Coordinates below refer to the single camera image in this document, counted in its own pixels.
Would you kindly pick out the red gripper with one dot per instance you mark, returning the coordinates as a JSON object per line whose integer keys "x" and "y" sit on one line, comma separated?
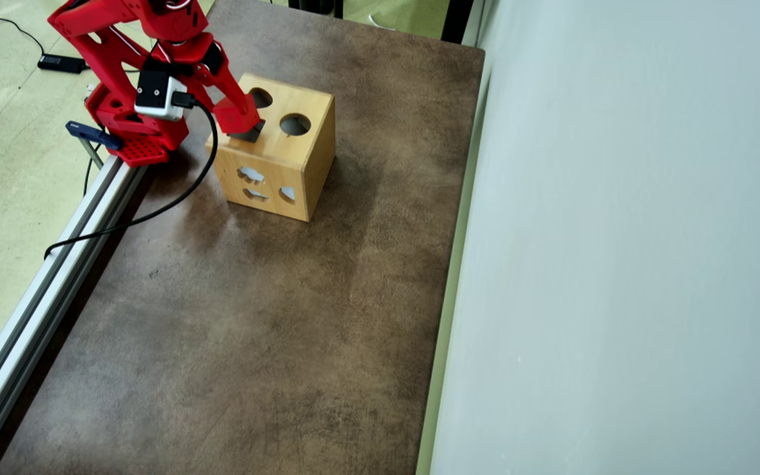
{"x": 227, "y": 92}

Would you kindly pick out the red robot arm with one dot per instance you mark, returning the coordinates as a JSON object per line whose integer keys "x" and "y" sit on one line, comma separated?
{"x": 99, "y": 39}

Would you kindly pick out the wooden shape sorter box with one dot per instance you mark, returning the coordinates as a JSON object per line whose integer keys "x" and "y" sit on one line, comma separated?
{"x": 317, "y": 158}

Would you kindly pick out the black stand base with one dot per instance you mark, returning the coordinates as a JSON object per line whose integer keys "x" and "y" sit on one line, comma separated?
{"x": 317, "y": 6}

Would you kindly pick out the blue clamp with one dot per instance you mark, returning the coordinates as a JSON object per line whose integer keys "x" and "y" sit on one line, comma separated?
{"x": 86, "y": 130}

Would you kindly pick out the black power adapter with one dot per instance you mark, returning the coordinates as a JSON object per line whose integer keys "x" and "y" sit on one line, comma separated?
{"x": 62, "y": 63}

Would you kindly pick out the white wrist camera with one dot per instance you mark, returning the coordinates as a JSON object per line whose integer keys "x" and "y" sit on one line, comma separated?
{"x": 156, "y": 92}

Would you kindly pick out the black vertical post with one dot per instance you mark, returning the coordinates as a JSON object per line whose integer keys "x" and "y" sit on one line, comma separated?
{"x": 457, "y": 20}

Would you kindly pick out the aluminium profile rail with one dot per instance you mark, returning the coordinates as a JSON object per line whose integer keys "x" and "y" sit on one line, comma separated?
{"x": 43, "y": 284}

